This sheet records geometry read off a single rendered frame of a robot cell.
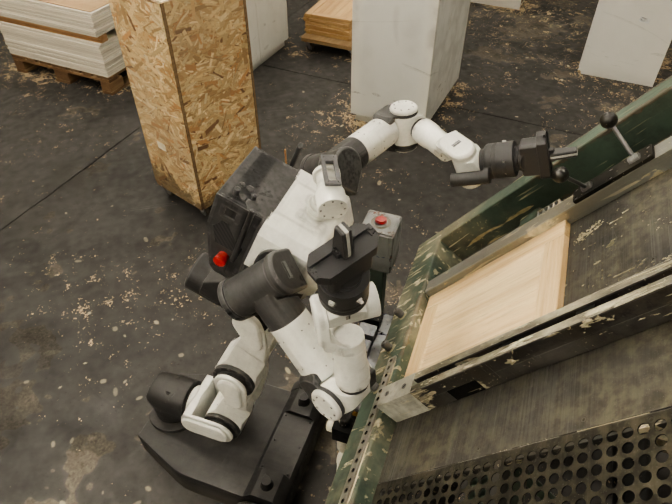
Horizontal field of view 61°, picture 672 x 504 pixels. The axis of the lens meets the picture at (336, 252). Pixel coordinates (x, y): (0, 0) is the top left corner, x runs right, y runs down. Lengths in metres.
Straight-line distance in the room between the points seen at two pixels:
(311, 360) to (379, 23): 2.98
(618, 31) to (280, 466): 4.15
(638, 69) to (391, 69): 2.16
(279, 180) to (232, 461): 1.24
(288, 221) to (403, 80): 2.81
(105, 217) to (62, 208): 0.30
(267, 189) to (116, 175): 2.73
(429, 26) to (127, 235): 2.19
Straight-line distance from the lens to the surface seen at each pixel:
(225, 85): 3.18
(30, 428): 2.81
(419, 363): 1.55
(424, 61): 3.90
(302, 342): 1.19
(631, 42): 5.23
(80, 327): 3.07
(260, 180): 1.34
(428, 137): 1.59
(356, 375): 1.14
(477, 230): 1.87
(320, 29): 5.28
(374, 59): 4.02
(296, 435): 2.28
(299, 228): 1.27
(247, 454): 2.29
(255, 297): 1.17
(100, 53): 4.79
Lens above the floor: 2.18
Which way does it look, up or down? 43 degrees down
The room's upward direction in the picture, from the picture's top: straight up
